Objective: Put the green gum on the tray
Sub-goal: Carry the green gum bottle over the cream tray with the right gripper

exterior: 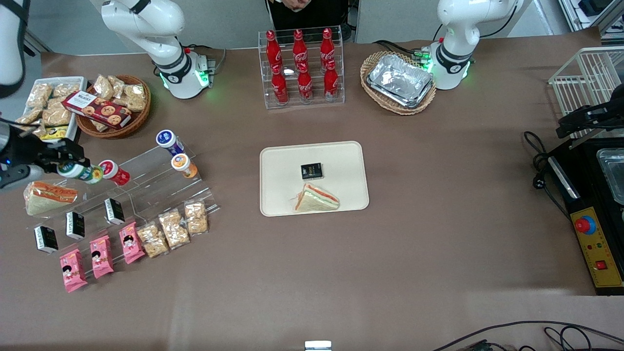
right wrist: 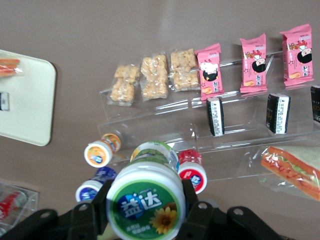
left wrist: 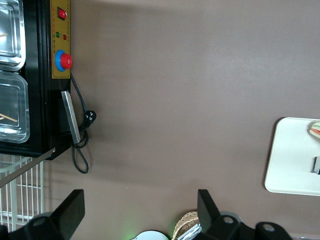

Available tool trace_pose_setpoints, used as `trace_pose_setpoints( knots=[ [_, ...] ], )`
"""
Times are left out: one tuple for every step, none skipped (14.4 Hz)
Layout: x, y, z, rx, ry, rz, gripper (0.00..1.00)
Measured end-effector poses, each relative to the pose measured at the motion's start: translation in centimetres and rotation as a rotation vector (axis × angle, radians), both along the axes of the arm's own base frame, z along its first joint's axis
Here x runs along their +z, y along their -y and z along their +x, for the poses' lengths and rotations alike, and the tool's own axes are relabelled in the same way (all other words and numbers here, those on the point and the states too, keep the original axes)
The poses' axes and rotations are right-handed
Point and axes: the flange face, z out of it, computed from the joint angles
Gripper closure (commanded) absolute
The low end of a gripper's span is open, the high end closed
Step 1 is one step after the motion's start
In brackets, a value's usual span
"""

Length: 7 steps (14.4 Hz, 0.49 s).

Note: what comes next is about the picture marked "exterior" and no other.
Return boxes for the black articulated mount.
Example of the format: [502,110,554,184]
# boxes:
[556,97,624,140]

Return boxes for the black white small carton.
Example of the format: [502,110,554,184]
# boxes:
[103,197,126,226]
[65,211,86,241]
[33,225,59,254]

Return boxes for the clear metal-rimmed container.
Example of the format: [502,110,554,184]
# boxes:
[595,147,624,206]

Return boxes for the clear acrylic bottle rack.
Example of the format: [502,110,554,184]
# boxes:
[257,25,346,110]

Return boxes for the black cable at arm base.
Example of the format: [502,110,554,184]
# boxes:
[372,39,430,58]

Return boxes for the wrapped triangle sandwich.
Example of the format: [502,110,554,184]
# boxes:
[293,183,341,213]
[24,181,79,216]

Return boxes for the dark brown wicker basket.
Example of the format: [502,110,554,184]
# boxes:
[75,74,152,141]

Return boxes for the aluminium foil tray stack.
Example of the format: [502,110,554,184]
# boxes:
[366,53,435,109]

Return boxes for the black cable with plug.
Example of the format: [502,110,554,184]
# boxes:
[523,130,572,221]

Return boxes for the white rectangular plastic bin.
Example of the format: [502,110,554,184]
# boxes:
[21,76,89,144]

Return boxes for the red cola bottle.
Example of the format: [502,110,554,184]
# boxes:
[319,27,336,64]
[265,30,284,67]
[297,63,314,102]
[271,64,290,105]
[323,60,340,100]
[291,29,309,65]

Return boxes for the green gum bottle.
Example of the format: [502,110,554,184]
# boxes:
[57,162,104,185]

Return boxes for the clear acrylic stepped stand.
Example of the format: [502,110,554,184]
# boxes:
[31,144,221,279]

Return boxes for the red cookie box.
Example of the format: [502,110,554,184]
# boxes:
[61,90,134,130]

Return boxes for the light wicker basket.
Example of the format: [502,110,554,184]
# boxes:
[359,50,438,117]

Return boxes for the purple gum bottle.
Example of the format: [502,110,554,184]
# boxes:
[155,129,186,157]

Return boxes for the red gum bottle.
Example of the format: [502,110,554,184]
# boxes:
[98,159,132,187]

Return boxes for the white wire basket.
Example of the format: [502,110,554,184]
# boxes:
[548,46,624,140]

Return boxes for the yellow snack packet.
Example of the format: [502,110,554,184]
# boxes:
[40,126,69,142]

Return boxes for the black machine with yellow panel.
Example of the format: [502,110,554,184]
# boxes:
[546,137,624,297]

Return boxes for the white cable at arm base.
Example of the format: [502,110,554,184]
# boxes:
[183,44,228,75]

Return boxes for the beige plastic tray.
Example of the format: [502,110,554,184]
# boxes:
[259,141,370,217]

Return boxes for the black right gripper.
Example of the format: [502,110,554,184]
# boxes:
[0,121,92,172]

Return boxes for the standing person body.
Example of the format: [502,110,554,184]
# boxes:
[266,0,352,42]

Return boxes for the orange gum bottle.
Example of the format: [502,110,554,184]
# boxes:
[170,153,199,179]

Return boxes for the pink snack packet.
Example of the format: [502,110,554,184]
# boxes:
[118,221,146,266]
[58,248,89,294]
[89,234,116,280]

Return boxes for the clear bag of crackers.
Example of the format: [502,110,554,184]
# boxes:
[25,82,54,109]
[107,75,127,98]
[51,82,81,98]
[117,84,148,113]
[183,199,210,237]
[93,74,116,101]
[14,106,45,126]
[157,208,192,251]
[136,221,170,259]
[41,99,74,128]

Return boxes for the red emergency stop button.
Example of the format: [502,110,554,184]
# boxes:
[574,215,597,236]

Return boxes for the aluminium frame shelf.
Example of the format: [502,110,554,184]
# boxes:
[558,0,624,45]

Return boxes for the black floor cables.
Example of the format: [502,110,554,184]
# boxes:
[431,320,624,351]

